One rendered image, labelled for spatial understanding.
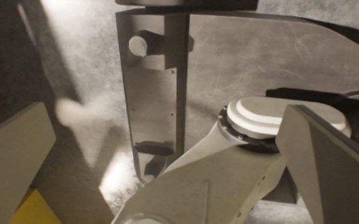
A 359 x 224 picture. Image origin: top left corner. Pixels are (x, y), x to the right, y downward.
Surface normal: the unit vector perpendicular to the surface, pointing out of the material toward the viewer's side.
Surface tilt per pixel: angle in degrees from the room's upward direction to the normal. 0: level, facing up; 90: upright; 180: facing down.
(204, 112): 0
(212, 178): 90
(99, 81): 0
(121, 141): 0
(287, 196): 90
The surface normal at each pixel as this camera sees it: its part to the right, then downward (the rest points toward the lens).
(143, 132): -0.18, 0.51
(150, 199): 0.10, -0.99
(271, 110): 0.02, -0.85
